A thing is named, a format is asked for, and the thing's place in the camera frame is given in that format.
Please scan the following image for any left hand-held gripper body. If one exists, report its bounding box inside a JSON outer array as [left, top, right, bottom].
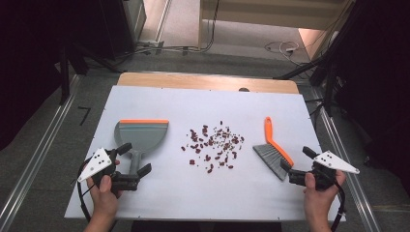
[[76, 147, 141, 197]]

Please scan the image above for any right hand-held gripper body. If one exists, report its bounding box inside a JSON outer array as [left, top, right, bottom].
[[288, 150, 361, 191]]

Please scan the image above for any orange brush with grey bristles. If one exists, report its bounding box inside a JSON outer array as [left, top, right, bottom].
[[252, 116, 295, 182]]

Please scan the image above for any grey dustpan with orange lip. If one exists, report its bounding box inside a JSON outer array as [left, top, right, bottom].
[[113, 119, 170, 177]]

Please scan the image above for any scatter of dark red beans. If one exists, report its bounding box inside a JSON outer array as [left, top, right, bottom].
[[180, 120, 246, 175]]

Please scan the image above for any person's left hand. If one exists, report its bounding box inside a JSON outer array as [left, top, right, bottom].
[[86, 159, 122, 220]]

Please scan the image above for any person's right hand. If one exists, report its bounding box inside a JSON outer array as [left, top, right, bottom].
[[303, 169, 347, 214]]

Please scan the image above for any white table board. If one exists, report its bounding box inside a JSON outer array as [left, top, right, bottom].
[[64, 85, 346, 223]]

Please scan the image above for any black metal stand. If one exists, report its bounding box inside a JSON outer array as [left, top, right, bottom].
[[57, 44, 124, 106], [273, 0, 368, 118]]

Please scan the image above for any wooden table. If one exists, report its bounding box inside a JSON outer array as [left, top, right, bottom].
[[116, 72, 300, 95]]

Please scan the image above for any dark cabinet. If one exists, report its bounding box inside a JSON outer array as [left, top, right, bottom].
[[98, 0, 147, 61]]

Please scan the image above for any aluminium floor rail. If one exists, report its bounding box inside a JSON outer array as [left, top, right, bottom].
[[0, 73, 82, 232], [309, 86, 383, 232]]

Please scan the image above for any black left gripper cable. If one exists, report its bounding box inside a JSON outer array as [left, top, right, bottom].
[[76, 160, 93, 224]]

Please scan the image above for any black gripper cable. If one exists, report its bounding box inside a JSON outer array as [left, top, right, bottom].
[[76, 160, 93, 224], [331, 181, 348, 232]]

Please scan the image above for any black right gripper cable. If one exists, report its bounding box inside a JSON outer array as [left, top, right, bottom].
[[331, 181, 348, 232]]

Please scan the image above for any white floor cable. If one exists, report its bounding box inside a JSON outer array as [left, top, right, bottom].
[[264, 41, 302, 58]]

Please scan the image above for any black hanging cable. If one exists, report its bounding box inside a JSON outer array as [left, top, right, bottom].
[[190, 0, 221, 54]]

